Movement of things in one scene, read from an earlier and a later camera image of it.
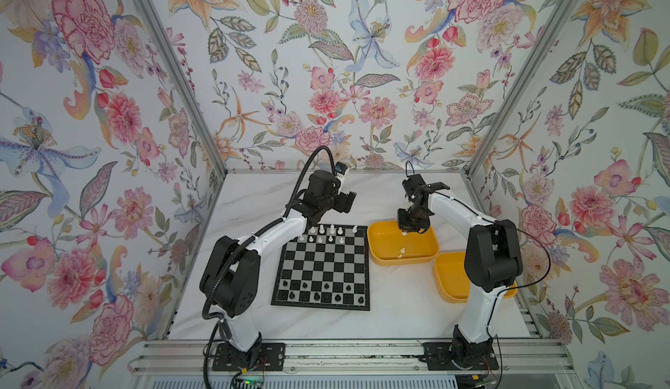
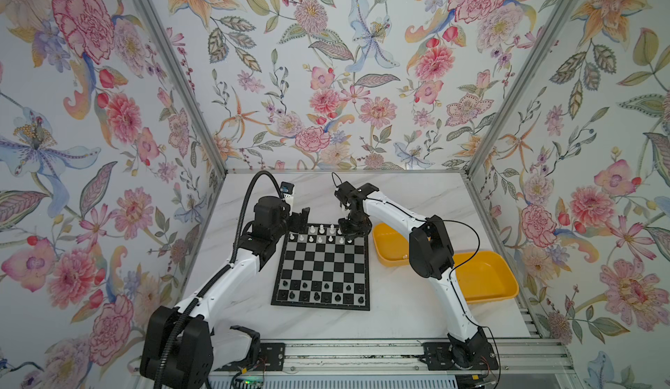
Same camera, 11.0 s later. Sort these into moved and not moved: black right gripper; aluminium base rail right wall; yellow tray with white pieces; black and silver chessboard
Moved: black right gripper
Not moved: black and silver chessboard; yellow tray with white pieces; aluminium base rail right wall
